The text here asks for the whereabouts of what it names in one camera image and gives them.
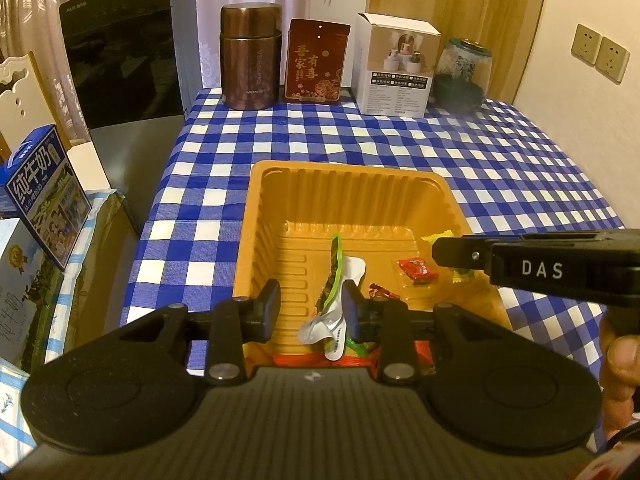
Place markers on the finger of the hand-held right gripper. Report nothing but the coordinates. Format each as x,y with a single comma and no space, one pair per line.
462,252

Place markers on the small red candy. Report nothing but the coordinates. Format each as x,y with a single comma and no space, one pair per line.
382,291
416,270

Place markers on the green white snack packet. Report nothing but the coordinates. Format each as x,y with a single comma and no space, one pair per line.
332,280

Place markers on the dark blue milk carton box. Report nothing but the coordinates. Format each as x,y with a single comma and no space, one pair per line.
45,195

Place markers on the orange plastic tray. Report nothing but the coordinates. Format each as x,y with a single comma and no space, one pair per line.
350,195

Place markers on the small green yellow snack packet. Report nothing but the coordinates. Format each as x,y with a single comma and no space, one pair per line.
440,235

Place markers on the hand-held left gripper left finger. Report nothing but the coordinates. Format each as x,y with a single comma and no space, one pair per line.
270,310

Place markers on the green candy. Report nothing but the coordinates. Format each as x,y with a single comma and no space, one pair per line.
357,346

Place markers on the person's right hand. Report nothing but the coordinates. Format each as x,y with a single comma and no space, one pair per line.
620,370

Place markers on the beige wall socket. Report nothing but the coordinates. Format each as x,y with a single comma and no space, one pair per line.
613,59
586,44

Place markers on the red gold printed box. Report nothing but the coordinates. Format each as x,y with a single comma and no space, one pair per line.
315,62

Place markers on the white product carton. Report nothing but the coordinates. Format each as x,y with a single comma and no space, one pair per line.
397,70

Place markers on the blue white checkered tablecloth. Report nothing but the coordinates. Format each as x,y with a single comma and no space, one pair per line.
500,160

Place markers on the brown metal food jar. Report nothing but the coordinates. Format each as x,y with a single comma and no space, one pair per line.
250,57

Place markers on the light blue milk carton box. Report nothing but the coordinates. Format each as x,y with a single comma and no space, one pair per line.
25,300

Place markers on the glass jar with dark lid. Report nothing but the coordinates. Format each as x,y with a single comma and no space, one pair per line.
462,80

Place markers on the white carved chair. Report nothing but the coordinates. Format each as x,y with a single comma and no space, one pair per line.
20,95

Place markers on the black tall appliance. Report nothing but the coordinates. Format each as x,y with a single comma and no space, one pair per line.
120,50

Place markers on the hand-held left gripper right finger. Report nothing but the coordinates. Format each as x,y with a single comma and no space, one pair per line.
350,310

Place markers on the red pleated snack packet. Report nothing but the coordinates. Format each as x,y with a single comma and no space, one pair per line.
310,360

